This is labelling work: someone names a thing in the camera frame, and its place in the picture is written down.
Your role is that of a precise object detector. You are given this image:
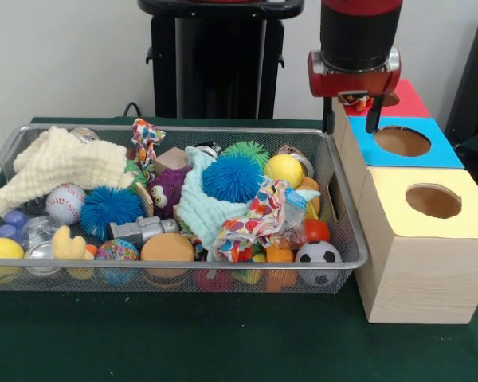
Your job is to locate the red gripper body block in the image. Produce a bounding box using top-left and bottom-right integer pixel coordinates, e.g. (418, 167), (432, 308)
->
(307, 47), (402, 98)

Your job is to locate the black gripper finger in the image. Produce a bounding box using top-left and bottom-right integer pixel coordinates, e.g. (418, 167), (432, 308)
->
(365, 95), (383, 134)
(322, 96), (335, 134)

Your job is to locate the orange striped tiger plush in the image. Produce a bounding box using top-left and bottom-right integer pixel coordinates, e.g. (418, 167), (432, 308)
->
(338, 92), (374, 112)

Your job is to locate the blue spiky toy with eyes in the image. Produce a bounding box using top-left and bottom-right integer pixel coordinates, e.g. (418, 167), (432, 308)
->
(202, 153), (265, 199)

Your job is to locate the large multicoloured patterned cloth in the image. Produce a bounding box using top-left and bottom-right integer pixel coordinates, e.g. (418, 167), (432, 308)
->
(213, 178), (300, 263)

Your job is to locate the wooden box with three holes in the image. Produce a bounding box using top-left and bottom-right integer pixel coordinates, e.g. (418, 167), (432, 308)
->
(332, 78), (478, 324)

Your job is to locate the smooth yellow ball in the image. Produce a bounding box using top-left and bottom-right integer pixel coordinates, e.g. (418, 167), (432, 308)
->
(264, 154), (305, 189)

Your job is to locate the black and white soccer ball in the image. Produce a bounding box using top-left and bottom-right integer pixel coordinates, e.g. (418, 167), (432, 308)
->
(294, 240), (343, 287)

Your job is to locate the mint green waffle cloth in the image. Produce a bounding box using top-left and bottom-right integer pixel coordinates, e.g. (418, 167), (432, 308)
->
(174, 146), (322, 262)

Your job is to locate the small knotted multicoloured cloth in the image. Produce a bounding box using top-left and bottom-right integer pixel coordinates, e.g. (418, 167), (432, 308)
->
(131, 118), (167, 184)

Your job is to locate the orange foam ball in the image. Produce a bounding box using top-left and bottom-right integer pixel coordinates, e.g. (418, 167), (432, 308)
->
(140, 233), (195, 263)

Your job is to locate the blue spiky ball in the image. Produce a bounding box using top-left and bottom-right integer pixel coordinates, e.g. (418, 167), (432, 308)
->
(79, 186), (147, 243)

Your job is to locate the dark green table cloth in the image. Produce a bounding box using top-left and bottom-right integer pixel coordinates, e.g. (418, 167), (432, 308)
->
(0, 115), (478, 382)

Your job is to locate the cream waffle cloth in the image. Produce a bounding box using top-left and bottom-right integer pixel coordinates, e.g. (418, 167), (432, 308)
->
(0, 126), (136, 218)

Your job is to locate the white baseball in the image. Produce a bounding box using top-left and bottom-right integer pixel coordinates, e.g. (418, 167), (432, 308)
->
(45, 184), (87, 226)

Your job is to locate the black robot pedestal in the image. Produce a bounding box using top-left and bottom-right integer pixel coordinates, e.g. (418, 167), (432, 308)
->
(137, 0), (306, 120)

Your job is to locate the black looped cable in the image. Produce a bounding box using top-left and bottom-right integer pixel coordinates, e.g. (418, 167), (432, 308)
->
(122, 102), (144, 119)

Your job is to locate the shallow wire mesh bin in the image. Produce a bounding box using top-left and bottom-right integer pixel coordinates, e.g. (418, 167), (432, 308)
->
(0, 123), (370, 295)

